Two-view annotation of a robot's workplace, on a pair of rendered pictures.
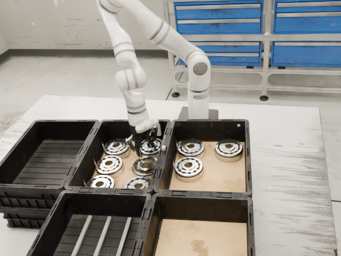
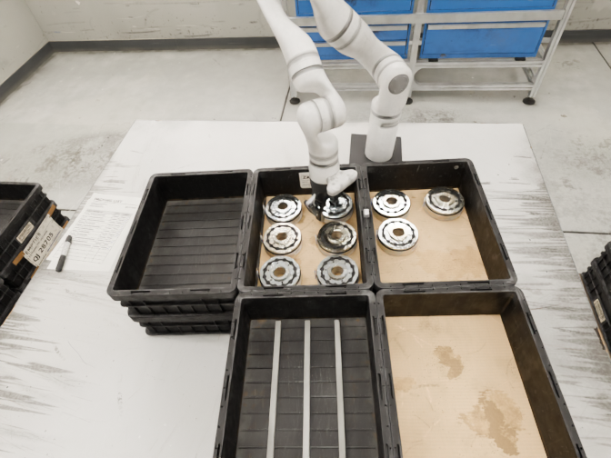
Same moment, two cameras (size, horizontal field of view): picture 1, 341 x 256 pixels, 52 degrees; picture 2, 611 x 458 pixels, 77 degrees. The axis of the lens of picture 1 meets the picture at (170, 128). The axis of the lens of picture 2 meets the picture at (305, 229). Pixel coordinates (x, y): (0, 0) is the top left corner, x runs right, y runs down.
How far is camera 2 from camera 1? 47 cm
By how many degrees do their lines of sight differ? 17
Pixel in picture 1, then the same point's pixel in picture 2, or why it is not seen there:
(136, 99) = (329, 146)
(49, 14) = not seen: outside the picture
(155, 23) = (342, 14)
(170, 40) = (361, 41)
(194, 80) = (386, 101)
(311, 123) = (518, 147)
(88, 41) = (162, 27)
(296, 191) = (525, 249)
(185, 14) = not seen: outside the picture
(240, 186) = (474, 257)
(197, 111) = (383, 144)
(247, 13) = not seen: outside the picture
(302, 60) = (460, 48)
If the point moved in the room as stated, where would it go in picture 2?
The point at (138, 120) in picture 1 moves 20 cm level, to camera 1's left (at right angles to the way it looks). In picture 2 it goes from (328, 175) to (245, 194)
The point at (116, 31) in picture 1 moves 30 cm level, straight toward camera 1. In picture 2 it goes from (291, 33) to (349, 110)
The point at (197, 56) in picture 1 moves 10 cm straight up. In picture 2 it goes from (395, 64) to (399, 25)
